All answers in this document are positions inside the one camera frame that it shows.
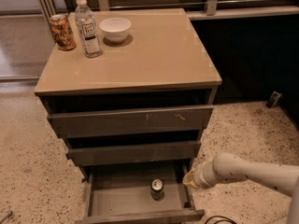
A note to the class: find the grey drawer cabinet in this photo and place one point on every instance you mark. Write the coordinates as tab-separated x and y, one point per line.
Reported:
162	63

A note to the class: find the clear plastic water bottle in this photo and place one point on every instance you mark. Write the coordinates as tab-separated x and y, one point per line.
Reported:
86	24

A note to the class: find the gold brown drink can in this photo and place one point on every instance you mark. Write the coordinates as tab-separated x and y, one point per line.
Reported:
62	32

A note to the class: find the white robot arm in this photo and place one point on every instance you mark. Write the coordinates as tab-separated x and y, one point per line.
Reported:
229	168

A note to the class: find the small dark floor object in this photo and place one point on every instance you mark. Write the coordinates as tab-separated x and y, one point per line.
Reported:
273	100

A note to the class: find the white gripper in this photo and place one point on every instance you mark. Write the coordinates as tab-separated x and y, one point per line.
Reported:
200	178

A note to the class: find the metal tool on floor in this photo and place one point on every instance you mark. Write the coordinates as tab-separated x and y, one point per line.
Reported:
6	216

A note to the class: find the grey open bottom drawer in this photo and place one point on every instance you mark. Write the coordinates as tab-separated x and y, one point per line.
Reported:
120	194

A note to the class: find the green soda can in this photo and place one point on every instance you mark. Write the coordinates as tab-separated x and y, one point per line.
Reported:
157	189

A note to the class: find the grey top drawer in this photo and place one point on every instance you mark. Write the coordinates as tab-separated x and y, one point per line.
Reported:
130	121

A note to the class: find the grey middle drawer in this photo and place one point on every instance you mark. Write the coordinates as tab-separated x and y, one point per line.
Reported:
135	153

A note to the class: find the white ceramic bowl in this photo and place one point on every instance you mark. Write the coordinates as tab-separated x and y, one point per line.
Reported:
115	30

